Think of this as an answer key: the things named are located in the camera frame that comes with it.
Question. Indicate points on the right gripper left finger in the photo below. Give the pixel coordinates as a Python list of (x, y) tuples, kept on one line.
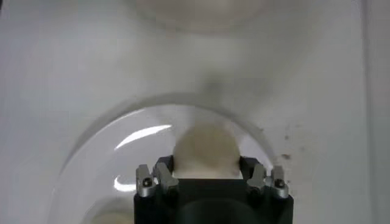
[(146, 182)]

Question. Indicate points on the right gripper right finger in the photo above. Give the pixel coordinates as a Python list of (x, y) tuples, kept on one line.
[(259, 176)]

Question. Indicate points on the white steamed baozi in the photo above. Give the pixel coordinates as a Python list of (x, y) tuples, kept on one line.
[(207, 149), (111, 218)]

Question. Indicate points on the steel and white steamer pot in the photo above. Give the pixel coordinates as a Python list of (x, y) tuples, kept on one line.
[(201, 12)]

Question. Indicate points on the white round plate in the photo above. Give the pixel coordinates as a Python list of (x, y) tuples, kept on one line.
[(106, 164)]

